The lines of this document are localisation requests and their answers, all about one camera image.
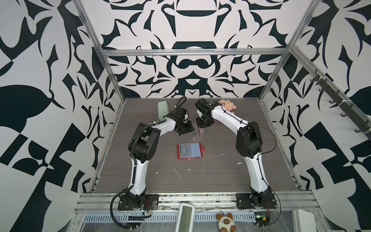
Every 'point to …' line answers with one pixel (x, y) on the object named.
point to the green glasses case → (163, 109)
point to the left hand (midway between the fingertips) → (194, 127)
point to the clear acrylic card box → (198, 132)
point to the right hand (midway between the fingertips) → (202, 124)
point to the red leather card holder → (190, 150)
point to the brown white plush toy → (225, 223)
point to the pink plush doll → (228, 104)
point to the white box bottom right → (303, 221)
